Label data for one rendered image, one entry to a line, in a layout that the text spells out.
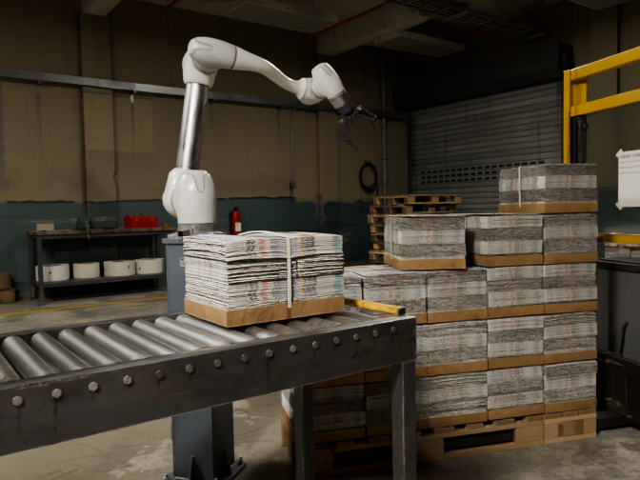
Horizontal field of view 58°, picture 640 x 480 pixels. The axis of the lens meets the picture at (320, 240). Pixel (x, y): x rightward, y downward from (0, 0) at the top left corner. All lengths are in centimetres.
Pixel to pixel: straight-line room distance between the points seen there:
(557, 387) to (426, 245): 94
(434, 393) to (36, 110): 713
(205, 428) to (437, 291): 112
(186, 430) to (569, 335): 176
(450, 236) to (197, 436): 133
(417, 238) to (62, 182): 675
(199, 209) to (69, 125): 654
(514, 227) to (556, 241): 23
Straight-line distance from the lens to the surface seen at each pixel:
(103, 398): 123
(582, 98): 363
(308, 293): 163
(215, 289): 157
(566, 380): 300
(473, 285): 265
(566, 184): 290
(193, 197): 235
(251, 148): 982
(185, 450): 256
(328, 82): 272
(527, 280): 279
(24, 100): 874
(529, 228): 278
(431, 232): 254
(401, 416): 169
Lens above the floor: 110
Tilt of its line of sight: 3 degrees down
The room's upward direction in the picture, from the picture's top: 1 degrees counter-clockwise
